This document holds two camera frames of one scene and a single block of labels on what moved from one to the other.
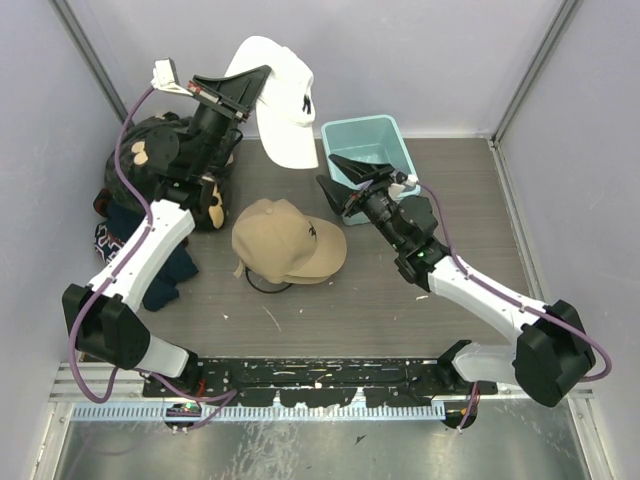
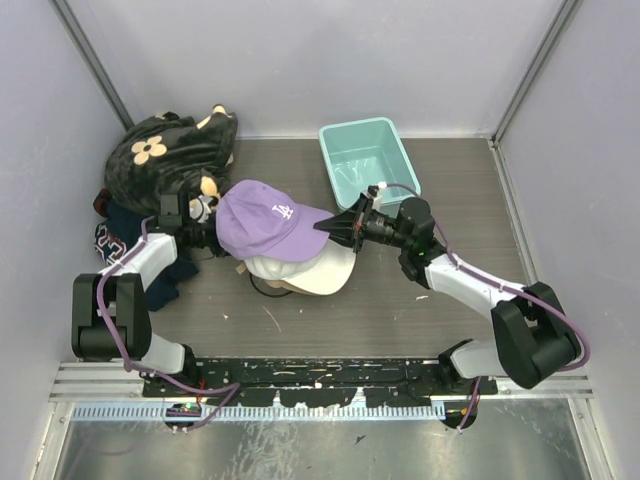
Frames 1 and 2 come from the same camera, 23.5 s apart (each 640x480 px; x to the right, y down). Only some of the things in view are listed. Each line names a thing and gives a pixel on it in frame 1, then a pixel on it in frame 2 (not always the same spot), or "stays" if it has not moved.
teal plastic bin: x=372 y=138 stays
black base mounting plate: x=323 y=382 stays
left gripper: x=239 y=93 -> x=218 y=249
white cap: x=285 y=105 -> x=318 y=275
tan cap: x=275 y=239 -> x=279 y=283
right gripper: x=358 y=171 -> x=353 y=221
